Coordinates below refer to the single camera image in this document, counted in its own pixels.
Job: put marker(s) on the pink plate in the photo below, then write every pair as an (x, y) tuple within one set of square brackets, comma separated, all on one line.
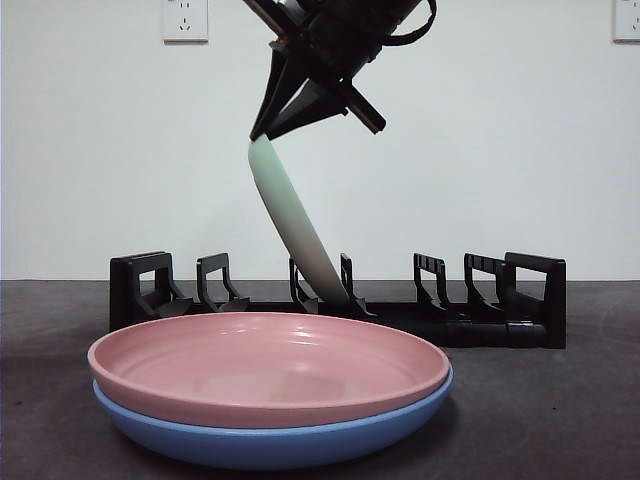
[(250, 360)]

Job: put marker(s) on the white wall socket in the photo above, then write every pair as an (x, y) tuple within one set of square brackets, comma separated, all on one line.
[(627, 22), (185, 22)]

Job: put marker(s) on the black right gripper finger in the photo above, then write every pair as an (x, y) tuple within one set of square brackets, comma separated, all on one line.
[(277, 85), (315, 107)]

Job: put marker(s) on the green plate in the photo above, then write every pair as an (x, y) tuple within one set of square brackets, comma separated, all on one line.
[(285, 210)]

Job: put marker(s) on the blue plate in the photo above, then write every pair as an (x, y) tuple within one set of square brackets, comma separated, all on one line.
[(250, 442)]

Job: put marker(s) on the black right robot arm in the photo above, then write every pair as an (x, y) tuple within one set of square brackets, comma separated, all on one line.
[(365, 15)]

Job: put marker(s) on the black dish rack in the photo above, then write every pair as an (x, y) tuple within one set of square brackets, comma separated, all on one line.
[(490, 332)]

